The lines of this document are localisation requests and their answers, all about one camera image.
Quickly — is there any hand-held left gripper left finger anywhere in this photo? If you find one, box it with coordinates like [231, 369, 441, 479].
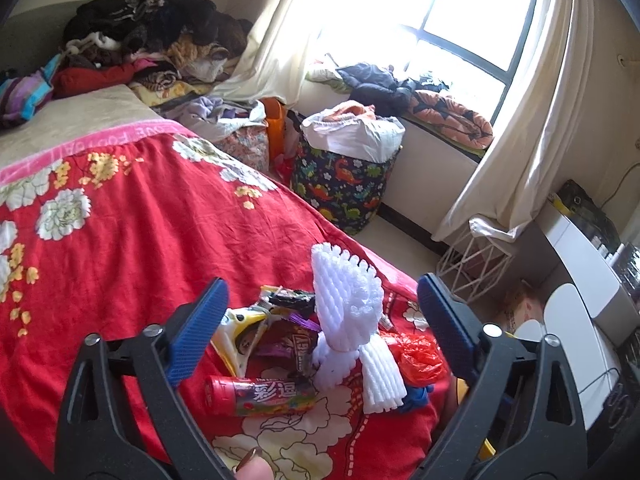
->
[54, 276, 236, 480]

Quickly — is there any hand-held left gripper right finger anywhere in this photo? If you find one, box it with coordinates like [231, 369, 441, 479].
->
[410, 272, 587, 480]

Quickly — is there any yellow white snack bag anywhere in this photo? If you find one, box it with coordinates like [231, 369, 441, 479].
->
[210, 305, 273, 378]

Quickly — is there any orange plastic bag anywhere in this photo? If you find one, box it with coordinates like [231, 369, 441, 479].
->
[385, 332, 448, 386]

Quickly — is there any white foam fruit net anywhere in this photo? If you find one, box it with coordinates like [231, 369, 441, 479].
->
[311, 332, 407, 415]
[310, 242, 383, 356]

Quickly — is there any red candy tube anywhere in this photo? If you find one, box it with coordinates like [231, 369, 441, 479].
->
[204, 375, 317, 417]

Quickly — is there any brown snack wrapper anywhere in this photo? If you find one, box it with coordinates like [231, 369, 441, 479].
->
[250, 320, 321, 378]

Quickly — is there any black snack wrapper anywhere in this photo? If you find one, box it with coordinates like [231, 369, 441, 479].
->
[260, 285, 317, 318]

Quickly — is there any person's left hand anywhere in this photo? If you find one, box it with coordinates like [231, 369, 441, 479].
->
[234, 447, 275, 480]

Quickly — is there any cardboard box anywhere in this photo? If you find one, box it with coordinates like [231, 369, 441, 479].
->
[500, 285, 546, 336]

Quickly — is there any red floral blanket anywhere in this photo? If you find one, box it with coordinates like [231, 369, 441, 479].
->
[0, 130, 453, 480]

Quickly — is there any dinosaur print laundry basket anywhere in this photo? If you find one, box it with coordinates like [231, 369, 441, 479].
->
[290, 135, 403, 236]

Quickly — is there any black bag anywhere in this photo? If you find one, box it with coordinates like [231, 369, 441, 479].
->
[547, 180, 623, 256]

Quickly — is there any cluster of cosmetic containers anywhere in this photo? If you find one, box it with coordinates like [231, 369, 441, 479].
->
[592, 230, 640, 286]

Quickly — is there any floral fabric bag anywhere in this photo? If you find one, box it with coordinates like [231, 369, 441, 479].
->
[215, 125, 271, 173]

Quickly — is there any orange patterned quilt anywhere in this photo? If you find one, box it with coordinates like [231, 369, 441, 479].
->
[400, 87, 496, 151]

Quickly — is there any white plastic bag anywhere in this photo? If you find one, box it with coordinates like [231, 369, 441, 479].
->
[300, 110, 406, 163]

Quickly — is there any lavender cloth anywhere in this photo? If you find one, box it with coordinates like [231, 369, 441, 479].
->
[160, 96, 266, 141]

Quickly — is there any cream curtain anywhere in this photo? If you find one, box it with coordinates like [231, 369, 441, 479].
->
[210, 0, 321, 106]
[432, 0, 598, 243]

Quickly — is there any yellow patterned blanket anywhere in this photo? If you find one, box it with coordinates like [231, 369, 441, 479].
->
[130, 72, 216, 108]

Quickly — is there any orange cloth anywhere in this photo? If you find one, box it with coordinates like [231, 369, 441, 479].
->
[322, 101, 378, 122]

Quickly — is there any beige bed sheet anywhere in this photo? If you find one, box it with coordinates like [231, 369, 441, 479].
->
[0, 82, 161, 171]

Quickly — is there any dark blue jacket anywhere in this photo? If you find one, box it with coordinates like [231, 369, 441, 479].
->
[335, 62, 451, 118]

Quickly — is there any red cloth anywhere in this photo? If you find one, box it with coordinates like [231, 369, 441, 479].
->
[52, 62, 136, 100]

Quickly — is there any purple teal striped cloth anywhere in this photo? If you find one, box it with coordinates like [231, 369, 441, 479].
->
[0, 55, 63, 128]

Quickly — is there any pile of dark clothes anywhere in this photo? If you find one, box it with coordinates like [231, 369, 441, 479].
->
[60, 0, 256, 98]

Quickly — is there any black framed window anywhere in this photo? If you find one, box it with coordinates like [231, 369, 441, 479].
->
[295, 0, 546, 126]

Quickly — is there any white wire basket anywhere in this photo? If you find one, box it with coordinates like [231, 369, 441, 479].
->
[437, 215, 521, 306]

